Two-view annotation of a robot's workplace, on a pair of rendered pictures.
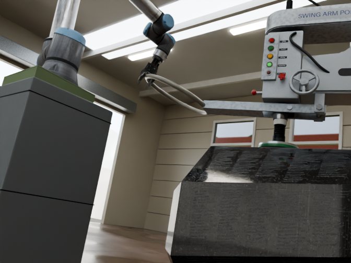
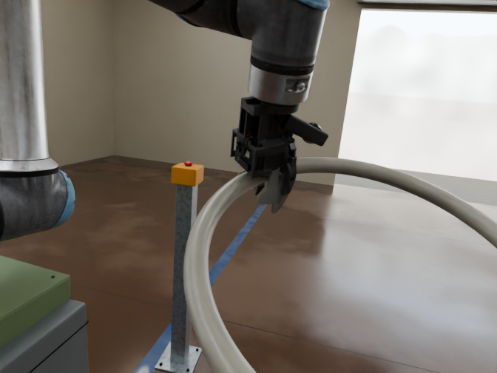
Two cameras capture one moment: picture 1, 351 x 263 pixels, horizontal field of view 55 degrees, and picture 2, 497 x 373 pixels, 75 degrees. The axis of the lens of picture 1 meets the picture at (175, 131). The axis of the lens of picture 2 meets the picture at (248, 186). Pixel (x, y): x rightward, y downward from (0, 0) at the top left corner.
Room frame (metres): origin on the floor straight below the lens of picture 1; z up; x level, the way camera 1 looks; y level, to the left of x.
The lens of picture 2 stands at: (1.73, -0.25, 1.39)
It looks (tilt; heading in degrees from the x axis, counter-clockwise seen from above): 14 degrees down; 62
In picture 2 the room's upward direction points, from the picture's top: 5 degrees clockwise
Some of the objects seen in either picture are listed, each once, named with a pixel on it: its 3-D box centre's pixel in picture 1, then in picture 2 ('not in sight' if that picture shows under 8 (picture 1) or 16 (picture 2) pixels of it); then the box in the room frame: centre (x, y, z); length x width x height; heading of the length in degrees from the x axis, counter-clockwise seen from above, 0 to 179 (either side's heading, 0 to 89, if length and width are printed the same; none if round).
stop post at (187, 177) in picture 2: not in sight; (183, 269); (2.18, 1.21, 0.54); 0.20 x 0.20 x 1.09; 53
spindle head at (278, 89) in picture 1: (298, 74); not in sight; (1.77, -0.65, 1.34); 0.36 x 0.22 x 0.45; 66
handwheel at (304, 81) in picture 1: (304, 84); not in sight; (1.64, -0.64, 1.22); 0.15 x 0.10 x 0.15; 66
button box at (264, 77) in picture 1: (270, 57); not in sight; (1.73, -0.47, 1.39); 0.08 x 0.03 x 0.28; 66
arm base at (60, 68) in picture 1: (59, 74); not in sight; (1.45, 0.57, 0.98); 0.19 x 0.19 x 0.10
